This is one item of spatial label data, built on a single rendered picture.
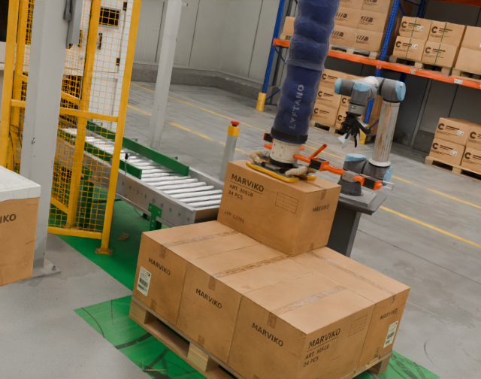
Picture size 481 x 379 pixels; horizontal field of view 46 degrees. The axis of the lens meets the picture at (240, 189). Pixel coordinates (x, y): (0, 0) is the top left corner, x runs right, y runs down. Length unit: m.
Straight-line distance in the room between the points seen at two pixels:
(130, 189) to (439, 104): 8.93
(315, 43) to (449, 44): 7.62
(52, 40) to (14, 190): 1.44
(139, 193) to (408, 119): 9.01
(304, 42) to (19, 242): 1.87
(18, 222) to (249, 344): 1.21
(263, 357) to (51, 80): 2.00
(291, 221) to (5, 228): 1.63
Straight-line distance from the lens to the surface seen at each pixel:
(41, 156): 3.67
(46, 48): 3.53
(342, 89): 3.34
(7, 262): 2.41
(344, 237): 4.15
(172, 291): 3.15
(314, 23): 3.31
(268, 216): 3.38
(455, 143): 10.63
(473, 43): 10.62
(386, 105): 3.87
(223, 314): 2.89
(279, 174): 3.36
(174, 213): 3.74
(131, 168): 4.24
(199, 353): 3.09
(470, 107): 11.93
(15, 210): 2.33
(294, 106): 3.33
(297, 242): 3.32
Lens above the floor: 1.77
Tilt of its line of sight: 16 degrees down
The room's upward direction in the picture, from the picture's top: 11 degrees clockwise
